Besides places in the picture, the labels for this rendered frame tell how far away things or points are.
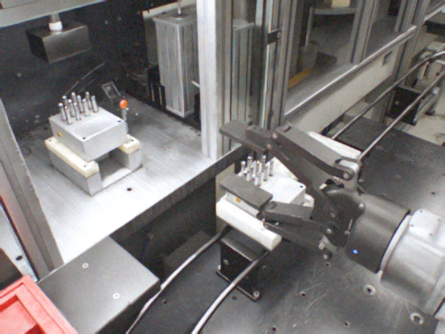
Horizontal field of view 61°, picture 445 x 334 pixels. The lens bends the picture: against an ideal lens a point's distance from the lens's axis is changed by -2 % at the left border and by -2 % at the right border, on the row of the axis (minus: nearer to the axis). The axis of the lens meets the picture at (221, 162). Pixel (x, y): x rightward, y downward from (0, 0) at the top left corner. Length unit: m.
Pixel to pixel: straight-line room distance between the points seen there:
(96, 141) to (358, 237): 0.52
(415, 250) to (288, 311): 0.53
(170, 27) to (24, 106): 0.40
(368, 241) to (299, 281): 0.54
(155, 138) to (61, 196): 0.26
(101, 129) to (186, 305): 0.41
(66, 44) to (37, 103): 0.33
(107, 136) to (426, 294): 0.59
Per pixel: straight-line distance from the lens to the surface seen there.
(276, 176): 0.78
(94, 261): 0.69
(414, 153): 1.41
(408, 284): 0.40
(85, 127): 0.79
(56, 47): 0.74
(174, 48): 0.91
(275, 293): 0.90
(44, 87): 1.04
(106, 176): 0.83
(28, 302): 0.60
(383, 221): 0.40
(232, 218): 0.77
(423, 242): 0.39
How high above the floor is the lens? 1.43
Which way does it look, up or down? 38 degrees down
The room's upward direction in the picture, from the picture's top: straight up
